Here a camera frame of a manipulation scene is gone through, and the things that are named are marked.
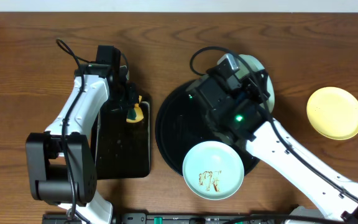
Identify green yellow sponge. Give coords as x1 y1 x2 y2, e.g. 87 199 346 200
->
126 95 144 123

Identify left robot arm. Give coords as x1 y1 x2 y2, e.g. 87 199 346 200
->
25 63 139 223

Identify yellow plate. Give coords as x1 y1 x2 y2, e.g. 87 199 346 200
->
306 86 358 141

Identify light blue plate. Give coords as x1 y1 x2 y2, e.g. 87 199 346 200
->
239 54 275 113
182 141 245 200

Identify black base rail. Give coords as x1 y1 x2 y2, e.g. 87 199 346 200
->
41 213 283 224

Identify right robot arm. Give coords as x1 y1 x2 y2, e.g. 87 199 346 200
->
186 70 358 223

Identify round black tray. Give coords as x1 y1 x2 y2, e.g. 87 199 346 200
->
154 79 260 177

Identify black rectangular tray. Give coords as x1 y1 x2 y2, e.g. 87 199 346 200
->
91 93 151 180

